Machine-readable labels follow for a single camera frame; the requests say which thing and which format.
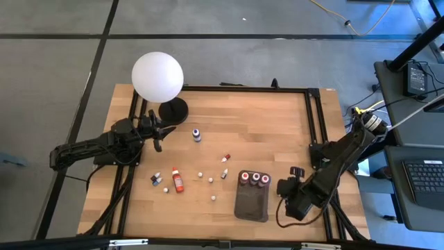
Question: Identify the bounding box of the white globe table lamp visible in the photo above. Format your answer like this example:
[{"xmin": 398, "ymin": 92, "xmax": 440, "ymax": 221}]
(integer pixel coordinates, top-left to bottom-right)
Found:
[{"xmin": 130, "ymin": 51, "xmax": 190, "ymax": 126}]

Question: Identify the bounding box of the smoky translucent plastic bin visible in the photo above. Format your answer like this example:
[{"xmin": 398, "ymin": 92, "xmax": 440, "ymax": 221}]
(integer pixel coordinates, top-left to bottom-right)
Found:
[{"xmin": 233, "ymin": 169, "xmax": 273, "ymax": 224}]

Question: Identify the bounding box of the yellow floor cable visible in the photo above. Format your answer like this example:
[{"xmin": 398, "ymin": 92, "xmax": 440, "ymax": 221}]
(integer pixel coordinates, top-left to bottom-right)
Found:
[{"xmin": 309, "ymin": 0, "xmax": 397, "ymax": 38}]

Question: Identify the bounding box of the black looping cable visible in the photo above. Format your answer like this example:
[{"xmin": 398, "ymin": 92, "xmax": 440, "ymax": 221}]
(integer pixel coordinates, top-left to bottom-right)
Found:
[{"xmin": 275, "ymin": 197, "xmax": 327, "ymax": 229}]

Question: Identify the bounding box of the yellow plug cable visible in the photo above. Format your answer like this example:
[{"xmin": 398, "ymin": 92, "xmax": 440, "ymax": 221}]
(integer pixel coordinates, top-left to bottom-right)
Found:
[{"xmin": 353, "ymin": 99, "xmax": 386, "ymax": 116}]

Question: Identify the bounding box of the black crossbar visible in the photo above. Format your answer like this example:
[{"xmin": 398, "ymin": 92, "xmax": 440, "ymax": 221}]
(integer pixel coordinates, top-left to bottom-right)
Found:
[{"xmin": 0, "ymin": 235, "xmax": 444, "ymax": 250}]

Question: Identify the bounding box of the grey side desk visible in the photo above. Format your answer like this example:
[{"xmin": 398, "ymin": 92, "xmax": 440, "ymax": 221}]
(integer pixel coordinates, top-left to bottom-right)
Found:
[
  {"xmin": 384, "ymin": 144, "xmax": 444, "ymax": 233},
  {"xmin": 373, "ymin": 59, "xmax": 444, "ymax": 149}
]

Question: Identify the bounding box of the black keyboard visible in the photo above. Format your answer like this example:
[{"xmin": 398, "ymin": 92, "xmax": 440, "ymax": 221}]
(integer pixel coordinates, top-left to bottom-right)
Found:
[{"xmin": 402, "ymin": 158, "xmax": 444, "ymax": 211}]

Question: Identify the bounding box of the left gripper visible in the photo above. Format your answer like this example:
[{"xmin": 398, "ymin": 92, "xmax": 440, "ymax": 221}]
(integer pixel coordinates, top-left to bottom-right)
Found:
[{"xmin": 144, "ymin": 109, "xmax": 177, "ymax": 153}]

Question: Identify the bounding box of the black power adapter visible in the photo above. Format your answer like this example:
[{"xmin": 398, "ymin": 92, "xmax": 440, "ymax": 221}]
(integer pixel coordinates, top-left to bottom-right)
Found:
[{"xmin": 403, "ymin": 61, "xmax": 429, "ymax": 101}]

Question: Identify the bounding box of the black slanted pole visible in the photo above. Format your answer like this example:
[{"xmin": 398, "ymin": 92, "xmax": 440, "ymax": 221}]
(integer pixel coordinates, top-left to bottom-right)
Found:
[{"xmin": 386, "ymin": 15, "xmax": 444, "ymax": 73}]

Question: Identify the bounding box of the silver metal bracket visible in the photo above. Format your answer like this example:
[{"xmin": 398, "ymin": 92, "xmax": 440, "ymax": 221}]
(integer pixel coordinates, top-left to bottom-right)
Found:
[
  {"xmin": 109, "ymin": 238, "xmax": 149, "ymax": 247},
  {"xmin": 300, "ymin": 242, "xmax": 343, "ymax": 250}
]

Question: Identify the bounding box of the blue floor object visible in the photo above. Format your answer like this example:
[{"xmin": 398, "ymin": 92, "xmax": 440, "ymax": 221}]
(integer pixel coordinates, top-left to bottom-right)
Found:
[{"xmin": 0, "ymin": 151, "xmax": 28, "ymax": 168}]

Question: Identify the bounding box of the black aluminium table frame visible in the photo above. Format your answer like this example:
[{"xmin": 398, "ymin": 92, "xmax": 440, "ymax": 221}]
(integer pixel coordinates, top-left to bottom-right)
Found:
[{"xmin": 78, "ymin": 85, "xmax": 371, "ymax": 244}]

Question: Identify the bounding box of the white cable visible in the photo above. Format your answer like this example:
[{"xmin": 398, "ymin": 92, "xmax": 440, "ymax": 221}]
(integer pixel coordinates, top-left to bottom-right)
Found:
[{"xmin": 386, "ymin": 92, "xmax": 444, "ymax": 132}]

